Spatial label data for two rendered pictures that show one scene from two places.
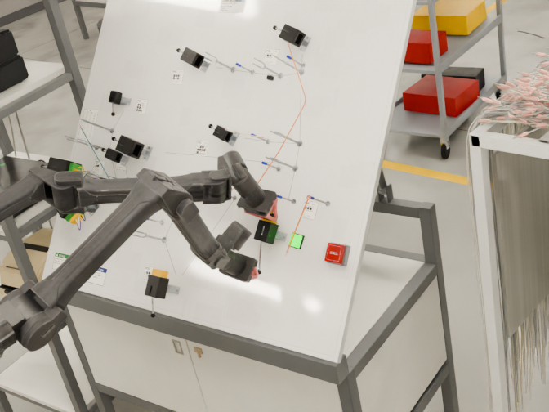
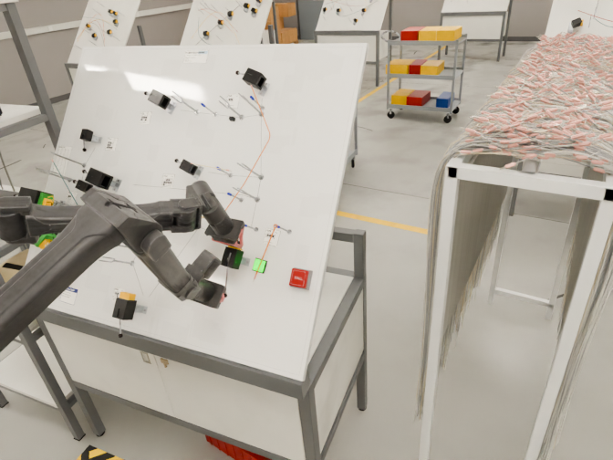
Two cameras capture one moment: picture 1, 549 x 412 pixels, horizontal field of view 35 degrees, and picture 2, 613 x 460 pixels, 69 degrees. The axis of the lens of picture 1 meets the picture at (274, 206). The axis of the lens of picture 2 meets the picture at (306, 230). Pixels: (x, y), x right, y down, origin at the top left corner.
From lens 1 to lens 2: 1.05 m
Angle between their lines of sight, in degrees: 13
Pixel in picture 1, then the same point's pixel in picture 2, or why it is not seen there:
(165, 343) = (133, 354)
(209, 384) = (174, 388)
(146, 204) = (95, 239)
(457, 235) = (339, 248)
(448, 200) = not seen: hidden behind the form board
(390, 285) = (330, 297)
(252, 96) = (215, 134)
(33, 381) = (20, 375)
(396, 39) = (350, 85)
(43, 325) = not seen: outside the picture
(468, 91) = not seen: hidden behind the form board
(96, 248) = (11, 308)
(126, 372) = (98, 374)
